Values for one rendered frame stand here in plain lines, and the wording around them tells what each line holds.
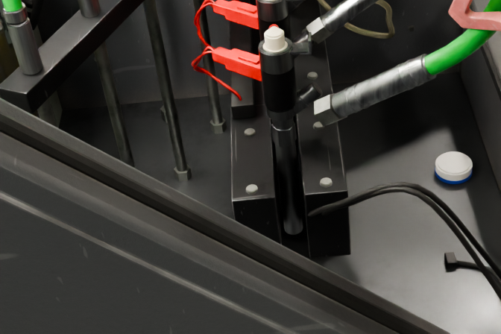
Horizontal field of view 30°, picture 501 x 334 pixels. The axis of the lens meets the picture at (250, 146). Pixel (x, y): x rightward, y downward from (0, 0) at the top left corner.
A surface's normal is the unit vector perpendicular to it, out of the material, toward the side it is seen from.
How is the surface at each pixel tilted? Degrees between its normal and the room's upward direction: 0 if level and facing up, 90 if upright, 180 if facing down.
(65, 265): 90
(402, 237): 0
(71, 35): 0
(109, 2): 0
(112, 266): 90
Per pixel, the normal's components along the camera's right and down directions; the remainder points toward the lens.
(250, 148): -0.10, -0.76
